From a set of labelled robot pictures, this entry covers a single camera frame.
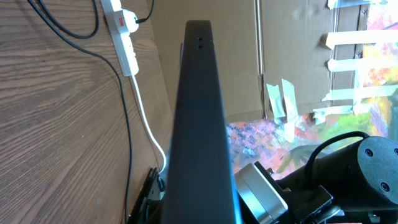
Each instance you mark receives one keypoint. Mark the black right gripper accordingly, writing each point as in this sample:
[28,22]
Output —
[303,206]

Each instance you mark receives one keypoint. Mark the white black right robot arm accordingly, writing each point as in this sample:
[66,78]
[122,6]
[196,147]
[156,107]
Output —
[355,184]

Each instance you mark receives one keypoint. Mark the colourful painted backdrop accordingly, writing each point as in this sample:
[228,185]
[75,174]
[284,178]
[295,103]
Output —
[263,140]

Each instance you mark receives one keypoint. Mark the white power strip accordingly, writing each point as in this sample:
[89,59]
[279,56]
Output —
[122,42]

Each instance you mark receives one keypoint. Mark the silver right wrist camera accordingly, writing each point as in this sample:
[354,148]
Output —
[259,202]

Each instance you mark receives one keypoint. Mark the white charger plug adapter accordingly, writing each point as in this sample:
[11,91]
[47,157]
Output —
[125,21]

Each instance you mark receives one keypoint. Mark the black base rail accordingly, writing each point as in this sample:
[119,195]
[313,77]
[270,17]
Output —
[148,206]

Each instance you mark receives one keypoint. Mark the smartphone with teal screen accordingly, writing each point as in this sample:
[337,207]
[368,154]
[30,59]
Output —
[200,184]

